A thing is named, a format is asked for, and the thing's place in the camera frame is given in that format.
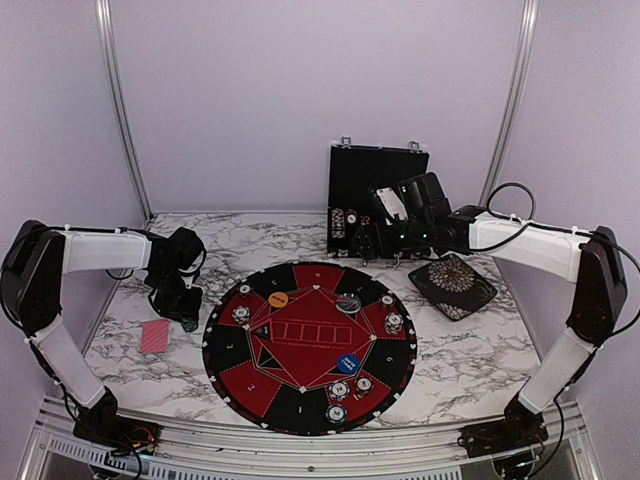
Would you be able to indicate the black poker chip case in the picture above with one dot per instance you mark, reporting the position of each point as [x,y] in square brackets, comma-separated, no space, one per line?
[355,226]

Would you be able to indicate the aluminium corner post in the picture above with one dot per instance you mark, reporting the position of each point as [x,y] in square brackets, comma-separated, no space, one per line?
[117,95]
[515,93]

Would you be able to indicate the green poker chip stack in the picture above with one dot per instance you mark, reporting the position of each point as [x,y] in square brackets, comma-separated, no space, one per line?
[189,327]

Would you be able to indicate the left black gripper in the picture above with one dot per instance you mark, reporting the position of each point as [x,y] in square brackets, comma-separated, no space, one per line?
[188,311]

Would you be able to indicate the right aluminium corner post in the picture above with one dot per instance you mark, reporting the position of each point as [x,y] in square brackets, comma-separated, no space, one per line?
[515,93]

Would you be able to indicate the blue chip stack seat one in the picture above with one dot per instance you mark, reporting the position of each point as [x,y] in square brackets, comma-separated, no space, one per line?
[336,414]

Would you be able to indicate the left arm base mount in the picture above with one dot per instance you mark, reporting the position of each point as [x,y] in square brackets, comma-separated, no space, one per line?
[102,424]

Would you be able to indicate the clear round button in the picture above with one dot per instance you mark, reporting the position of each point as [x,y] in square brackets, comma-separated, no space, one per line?
[348,304]

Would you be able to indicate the red chip seat eight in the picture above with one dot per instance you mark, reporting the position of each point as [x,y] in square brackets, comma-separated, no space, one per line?
[386,302]

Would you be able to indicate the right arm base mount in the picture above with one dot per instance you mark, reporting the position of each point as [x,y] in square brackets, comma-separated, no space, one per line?
[519,428]

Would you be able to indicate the white chip stack seat ten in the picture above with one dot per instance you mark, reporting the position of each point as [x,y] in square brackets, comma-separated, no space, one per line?
[338,390]

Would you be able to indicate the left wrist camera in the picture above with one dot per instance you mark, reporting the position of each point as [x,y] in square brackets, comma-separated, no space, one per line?
[186,252]

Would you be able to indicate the red playing card deck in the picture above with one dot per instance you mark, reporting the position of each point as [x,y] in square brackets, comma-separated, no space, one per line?
[154,337]

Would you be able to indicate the black floral square plate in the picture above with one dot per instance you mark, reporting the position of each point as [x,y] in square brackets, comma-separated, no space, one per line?
[452,286]

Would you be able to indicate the white chips row in case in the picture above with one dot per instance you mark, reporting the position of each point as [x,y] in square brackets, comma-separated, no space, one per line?
[336,233]

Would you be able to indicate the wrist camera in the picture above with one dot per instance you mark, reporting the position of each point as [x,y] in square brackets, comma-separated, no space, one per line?
[186,252]
[420,197]

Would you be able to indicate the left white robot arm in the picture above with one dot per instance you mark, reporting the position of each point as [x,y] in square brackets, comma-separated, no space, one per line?
[41,257]

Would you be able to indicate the orange dealer button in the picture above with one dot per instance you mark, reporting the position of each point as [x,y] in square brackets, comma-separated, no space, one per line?
[278,299]

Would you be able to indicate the white chip stack seat eight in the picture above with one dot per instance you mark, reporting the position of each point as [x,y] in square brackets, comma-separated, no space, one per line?
[393,324]

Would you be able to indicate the blue blind button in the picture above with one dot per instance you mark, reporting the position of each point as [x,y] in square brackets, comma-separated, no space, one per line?
[348,364]

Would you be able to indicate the aluminium front rail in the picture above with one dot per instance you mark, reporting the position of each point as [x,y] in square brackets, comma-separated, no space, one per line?
[190,449]

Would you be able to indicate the white chip seat five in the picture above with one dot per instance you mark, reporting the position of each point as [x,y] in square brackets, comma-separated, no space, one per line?
[244,289]

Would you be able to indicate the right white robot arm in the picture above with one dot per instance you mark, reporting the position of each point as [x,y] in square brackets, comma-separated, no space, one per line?
[472,368]

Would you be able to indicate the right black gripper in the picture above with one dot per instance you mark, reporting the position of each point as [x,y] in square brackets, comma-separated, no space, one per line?
[366,233]

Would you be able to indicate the red chip stack seat ten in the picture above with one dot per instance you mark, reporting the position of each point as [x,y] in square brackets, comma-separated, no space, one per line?
[363,386]

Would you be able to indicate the round red black poker mat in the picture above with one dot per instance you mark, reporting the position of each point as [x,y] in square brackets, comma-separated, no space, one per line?
[274,371]

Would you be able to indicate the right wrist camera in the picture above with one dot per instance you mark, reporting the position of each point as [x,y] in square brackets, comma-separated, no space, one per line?
[420,197]

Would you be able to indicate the left aluminium corner post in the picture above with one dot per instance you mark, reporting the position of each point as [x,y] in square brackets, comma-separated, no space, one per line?
[117,95]

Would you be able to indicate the white chip stack seat four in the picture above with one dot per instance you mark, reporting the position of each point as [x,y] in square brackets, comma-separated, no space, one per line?
[241,315]

